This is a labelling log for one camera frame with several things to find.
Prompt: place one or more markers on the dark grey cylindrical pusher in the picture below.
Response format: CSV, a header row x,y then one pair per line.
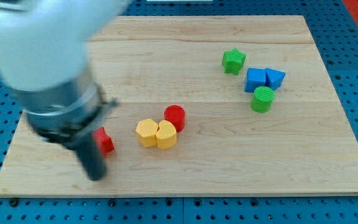
x,y
90,157

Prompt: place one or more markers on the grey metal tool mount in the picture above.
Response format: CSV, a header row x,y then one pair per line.
x,y
68,112

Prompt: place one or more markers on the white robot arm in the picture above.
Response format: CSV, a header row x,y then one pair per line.
x,y
44,61

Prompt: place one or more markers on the blue cube block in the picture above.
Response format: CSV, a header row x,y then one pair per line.
x,y
255,78

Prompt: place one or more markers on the red star block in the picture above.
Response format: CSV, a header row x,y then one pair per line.
x,y
103,140

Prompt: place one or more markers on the yellow pentagon block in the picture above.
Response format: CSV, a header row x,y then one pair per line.
x,y
146,132

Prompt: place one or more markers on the yellow heart block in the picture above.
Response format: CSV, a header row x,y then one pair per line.
x,y
166,135

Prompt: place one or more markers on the red cylinder block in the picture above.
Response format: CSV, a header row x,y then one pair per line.
x,y
176,115

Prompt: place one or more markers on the wooden board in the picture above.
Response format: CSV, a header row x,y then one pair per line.
x,y
302,146

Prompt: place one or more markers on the green star block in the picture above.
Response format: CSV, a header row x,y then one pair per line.
x,y
233,61

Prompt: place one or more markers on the green cylinder block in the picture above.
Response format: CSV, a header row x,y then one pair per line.
x,y
262,99

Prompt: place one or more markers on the blue triangle block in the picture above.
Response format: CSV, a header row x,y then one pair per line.
x,y
274,78

